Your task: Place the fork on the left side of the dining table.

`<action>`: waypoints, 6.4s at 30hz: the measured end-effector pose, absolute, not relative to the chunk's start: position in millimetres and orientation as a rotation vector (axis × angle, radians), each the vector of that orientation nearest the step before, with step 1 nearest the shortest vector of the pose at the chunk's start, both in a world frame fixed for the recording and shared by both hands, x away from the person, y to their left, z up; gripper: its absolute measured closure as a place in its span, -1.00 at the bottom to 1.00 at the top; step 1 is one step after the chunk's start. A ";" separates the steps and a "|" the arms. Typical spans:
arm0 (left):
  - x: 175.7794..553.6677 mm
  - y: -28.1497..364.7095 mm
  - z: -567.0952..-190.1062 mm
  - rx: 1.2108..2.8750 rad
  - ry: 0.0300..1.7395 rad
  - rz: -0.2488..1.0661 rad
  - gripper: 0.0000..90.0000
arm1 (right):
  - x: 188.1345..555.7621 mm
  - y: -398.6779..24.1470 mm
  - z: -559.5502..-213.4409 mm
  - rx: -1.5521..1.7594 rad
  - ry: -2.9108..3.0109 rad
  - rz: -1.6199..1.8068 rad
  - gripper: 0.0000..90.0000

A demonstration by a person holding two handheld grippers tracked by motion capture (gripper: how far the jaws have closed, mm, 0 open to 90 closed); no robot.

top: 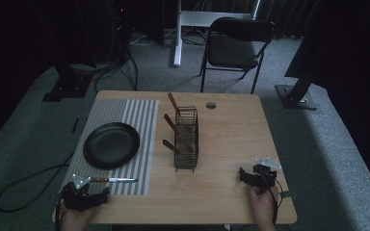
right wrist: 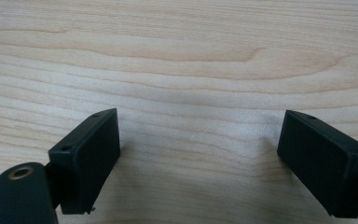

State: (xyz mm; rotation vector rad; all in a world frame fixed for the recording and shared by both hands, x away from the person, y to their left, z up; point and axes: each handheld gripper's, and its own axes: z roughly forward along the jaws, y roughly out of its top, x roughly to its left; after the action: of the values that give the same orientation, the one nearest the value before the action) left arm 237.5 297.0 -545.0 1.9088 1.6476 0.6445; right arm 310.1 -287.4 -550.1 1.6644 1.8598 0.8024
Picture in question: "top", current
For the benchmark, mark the white desk frame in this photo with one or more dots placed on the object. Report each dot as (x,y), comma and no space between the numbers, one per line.
(199,18)

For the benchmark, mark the person's left hand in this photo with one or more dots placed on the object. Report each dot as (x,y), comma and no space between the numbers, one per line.
(75,219)

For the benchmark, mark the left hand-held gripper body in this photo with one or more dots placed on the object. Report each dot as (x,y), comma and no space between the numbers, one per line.
(74,197)

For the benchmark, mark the black folding chair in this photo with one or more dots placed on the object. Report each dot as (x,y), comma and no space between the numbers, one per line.
(234,48)

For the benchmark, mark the black round plate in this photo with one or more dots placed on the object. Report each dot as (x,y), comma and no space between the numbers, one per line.
(111,146)

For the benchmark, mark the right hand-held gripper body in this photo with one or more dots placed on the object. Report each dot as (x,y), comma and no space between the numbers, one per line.
(265,178)

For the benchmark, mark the grey round table grommet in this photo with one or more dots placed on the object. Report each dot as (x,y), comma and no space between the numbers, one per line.
(211,105)

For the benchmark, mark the black stand with base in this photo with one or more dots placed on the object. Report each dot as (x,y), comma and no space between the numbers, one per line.
(297,96)
(69,86)

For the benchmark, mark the person's right hand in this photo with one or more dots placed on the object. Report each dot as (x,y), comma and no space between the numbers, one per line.
(263,208)

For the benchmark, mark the grey striped placemat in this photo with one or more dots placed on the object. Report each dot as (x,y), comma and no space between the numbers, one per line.
(144,134)

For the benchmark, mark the small black floor strip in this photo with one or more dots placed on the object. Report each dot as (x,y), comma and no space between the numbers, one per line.
(75,126)

